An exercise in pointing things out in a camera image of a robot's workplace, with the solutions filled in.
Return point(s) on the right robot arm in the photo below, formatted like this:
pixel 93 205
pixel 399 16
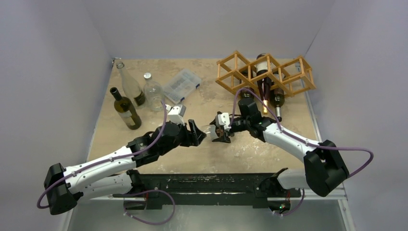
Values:
pixel 324 168

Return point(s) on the clear tall glass bottle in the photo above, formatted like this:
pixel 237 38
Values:
pixel 131 86

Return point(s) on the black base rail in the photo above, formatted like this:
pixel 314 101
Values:
pixel 258 190

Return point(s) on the clear squat glass bottle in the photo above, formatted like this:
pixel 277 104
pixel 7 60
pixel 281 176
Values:
pixel 154 93

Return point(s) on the wooden wine rack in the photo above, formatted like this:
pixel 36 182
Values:
pixel 236 71

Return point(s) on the clear plastic organizer box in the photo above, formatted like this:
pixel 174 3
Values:
pixel 181 86

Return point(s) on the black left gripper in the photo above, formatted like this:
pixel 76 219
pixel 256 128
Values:
pixel 193 137

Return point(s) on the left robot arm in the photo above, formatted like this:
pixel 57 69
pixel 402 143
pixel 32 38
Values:
pixel 64 186

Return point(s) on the green bottle cream label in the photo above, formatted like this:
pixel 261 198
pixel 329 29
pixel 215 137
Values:
pixel 126 110

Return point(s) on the brown bottle gold neck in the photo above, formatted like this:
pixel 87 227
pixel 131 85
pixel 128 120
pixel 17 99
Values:
pixel 264 84

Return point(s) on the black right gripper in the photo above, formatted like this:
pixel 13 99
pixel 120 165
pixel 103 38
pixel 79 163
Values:
pixel 225 132

